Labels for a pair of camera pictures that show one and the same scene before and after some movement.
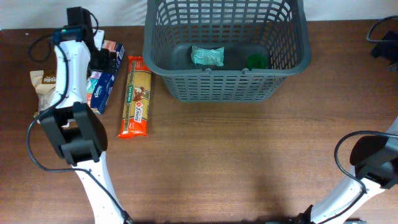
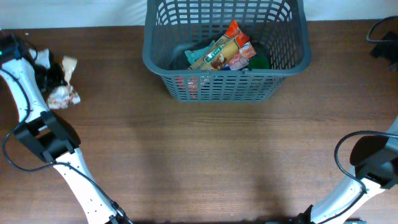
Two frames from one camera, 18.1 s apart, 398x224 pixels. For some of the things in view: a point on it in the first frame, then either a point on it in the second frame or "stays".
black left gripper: (105, 63) → (56, 75)
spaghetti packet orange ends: (137, 98) → (218, 56)
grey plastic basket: (277, 29) stays
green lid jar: (256, 61) stays
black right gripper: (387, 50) stays
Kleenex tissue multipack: (99, 81) → (241, 59)
